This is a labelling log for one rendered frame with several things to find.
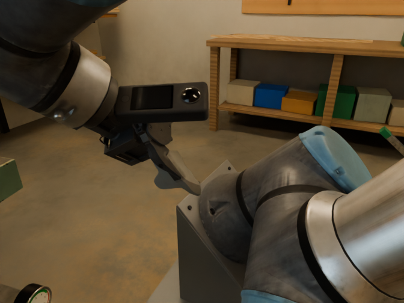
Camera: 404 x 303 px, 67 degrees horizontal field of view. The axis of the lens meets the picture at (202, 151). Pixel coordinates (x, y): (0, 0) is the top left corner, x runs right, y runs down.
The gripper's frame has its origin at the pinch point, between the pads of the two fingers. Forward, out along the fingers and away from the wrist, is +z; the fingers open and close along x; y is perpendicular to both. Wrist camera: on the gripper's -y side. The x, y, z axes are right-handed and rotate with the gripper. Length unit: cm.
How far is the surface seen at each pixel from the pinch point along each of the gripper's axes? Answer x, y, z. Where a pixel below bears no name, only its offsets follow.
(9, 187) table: 2.8, 29.9, -16.1
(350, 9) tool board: -205, -37, 184
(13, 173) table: 0.4, 29.0, -16.4
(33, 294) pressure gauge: 19.1, 32.6, -6.8
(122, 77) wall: -261, 227, 152
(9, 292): 17.6, 45.8, -5.1
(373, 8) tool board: -198, -52, 189
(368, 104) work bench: -123, -23, 208
